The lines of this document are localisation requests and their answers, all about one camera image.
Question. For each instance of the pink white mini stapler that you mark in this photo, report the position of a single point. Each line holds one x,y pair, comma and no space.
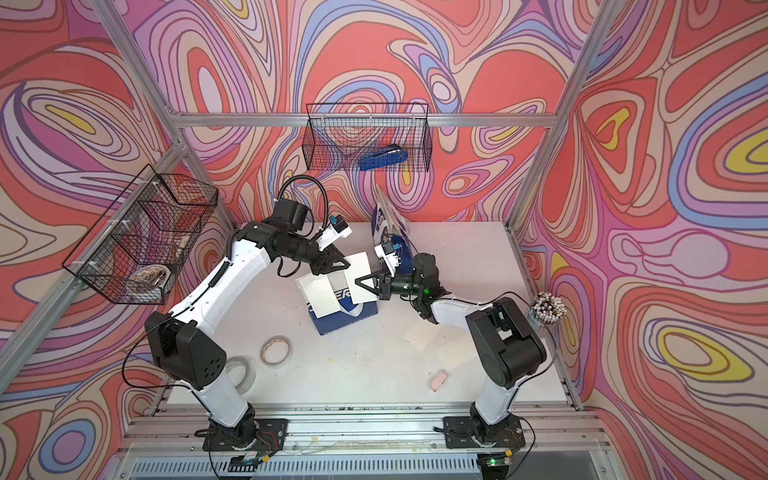
438,381

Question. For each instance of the blue stapler in basket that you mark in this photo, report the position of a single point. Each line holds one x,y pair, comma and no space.
384,157

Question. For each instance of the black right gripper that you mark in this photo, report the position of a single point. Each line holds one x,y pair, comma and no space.
385,280

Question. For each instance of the beige tape roll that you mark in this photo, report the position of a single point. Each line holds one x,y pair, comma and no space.
276,352

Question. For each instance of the blue white paper bag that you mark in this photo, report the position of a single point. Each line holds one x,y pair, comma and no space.
388,224

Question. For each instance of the clear tape roll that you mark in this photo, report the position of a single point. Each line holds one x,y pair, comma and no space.
241,372

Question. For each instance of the black wire basket back wall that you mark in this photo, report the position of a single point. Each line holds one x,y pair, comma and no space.
337,134

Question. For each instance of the metallic cup of pencils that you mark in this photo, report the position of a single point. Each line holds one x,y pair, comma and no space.
545,310

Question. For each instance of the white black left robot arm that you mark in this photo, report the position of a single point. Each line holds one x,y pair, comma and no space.
181,340

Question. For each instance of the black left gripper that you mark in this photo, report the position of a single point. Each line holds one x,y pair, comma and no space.
325,260

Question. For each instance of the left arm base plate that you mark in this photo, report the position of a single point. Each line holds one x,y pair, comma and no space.
263,435

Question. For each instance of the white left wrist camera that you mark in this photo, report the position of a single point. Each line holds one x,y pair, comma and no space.
338,228

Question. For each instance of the black wire basket left wall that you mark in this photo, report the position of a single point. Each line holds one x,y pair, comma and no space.
156,219

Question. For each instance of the black wire basket wall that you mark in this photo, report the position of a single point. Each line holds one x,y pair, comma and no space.
337,134
156,219

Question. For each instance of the blue white bag with handles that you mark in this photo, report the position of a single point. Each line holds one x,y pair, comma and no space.
356,304

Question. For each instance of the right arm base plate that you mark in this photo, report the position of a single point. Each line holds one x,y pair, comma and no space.
464,432

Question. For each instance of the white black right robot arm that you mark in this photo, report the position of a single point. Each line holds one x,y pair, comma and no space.
507,346

